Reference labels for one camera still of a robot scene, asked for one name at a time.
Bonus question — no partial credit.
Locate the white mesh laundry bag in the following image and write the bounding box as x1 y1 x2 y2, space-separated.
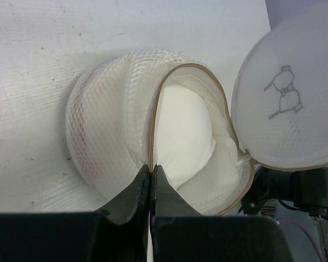
66 3 328 215

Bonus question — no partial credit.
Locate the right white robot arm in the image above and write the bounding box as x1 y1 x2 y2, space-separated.
241 167 328 219

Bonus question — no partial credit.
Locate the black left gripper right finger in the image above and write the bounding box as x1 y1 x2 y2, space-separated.
150 165 205 261

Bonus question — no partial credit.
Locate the white padded bra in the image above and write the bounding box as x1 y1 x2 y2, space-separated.
156 84 216 189

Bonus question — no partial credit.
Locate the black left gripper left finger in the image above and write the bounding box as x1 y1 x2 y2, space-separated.
94 165 150 261

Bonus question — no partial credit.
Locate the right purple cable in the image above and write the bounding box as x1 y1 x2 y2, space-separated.
277 218 326 262

